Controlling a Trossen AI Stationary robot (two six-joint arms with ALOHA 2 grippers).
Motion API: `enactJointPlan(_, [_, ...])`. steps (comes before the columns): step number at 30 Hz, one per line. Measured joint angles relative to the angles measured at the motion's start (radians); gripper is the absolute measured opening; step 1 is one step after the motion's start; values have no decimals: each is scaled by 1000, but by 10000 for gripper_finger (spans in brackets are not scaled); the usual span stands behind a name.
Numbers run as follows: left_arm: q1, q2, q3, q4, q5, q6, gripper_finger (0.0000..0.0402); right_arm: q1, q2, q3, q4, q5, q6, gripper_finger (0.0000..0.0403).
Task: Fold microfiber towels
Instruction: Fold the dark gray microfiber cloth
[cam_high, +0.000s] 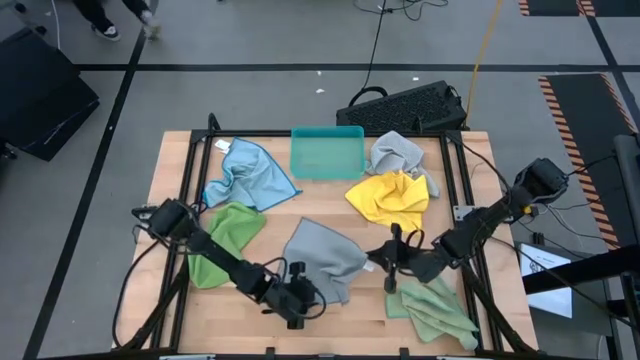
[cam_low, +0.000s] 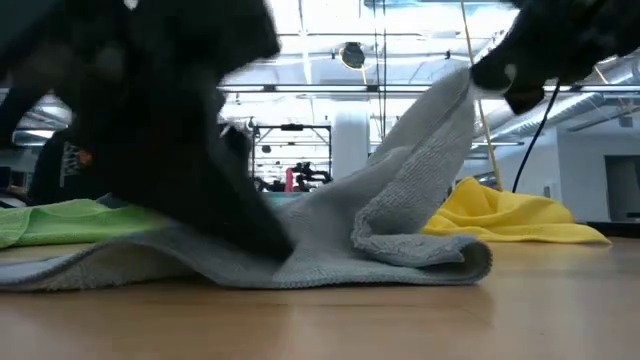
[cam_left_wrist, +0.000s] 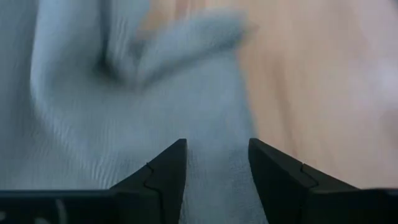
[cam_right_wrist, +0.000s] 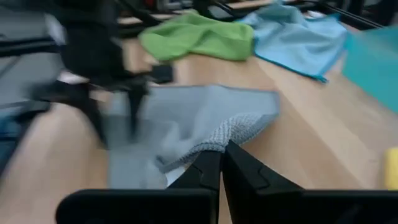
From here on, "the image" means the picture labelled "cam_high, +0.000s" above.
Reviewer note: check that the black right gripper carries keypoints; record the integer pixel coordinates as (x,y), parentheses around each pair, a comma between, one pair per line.
(400,260)

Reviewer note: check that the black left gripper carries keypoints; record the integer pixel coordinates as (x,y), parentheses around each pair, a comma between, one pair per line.
(295,305)

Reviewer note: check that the dark grey microfiber towel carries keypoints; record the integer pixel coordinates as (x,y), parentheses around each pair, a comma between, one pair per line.
(330,255)

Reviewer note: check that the yellow microfiber towel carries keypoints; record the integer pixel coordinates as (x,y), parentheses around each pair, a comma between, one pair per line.
(387,200)

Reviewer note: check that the teal plastic bin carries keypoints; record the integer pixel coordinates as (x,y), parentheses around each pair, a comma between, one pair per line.
(327,152)

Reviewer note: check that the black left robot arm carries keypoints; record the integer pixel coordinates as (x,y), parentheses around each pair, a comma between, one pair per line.
(220,255)

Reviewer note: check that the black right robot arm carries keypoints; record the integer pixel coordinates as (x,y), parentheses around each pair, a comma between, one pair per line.
(480,222)

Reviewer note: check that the pale green microfiber towel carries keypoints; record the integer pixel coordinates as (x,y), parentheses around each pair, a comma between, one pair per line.
(430,312)

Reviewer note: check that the light grey microfiber towel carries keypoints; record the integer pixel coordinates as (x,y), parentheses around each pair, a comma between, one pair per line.
(395,152)

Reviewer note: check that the bright green microfiber towel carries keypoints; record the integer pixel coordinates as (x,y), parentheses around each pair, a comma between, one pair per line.
(232,227)

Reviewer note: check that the light blue microfiber towel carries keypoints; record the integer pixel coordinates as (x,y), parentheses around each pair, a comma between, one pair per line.
(250,175)

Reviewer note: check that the black perforated computer case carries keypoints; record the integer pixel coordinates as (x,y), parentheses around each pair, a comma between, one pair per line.
(400,107)

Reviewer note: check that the power strip with yellow plug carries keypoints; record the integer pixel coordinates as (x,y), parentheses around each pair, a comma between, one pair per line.
(526,210)

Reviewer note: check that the white monitor screen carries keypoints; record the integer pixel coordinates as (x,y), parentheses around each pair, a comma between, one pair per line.
(550,300)

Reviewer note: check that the black support beam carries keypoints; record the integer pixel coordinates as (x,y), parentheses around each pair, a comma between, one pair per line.
(580,272)

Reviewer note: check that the black orange-striped floor mat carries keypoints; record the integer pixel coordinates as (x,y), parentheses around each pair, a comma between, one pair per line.
(585,150)
(550,6)

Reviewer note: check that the black equipment case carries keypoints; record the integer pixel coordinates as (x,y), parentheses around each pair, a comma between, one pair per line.
(40,95)

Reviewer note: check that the person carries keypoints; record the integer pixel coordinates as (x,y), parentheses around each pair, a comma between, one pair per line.
(102,20)

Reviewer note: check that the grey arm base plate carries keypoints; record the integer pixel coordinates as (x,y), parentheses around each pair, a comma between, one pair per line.
(460,214)

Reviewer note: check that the black metal table frame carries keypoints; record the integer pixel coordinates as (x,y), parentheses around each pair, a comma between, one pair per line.
(250,133)

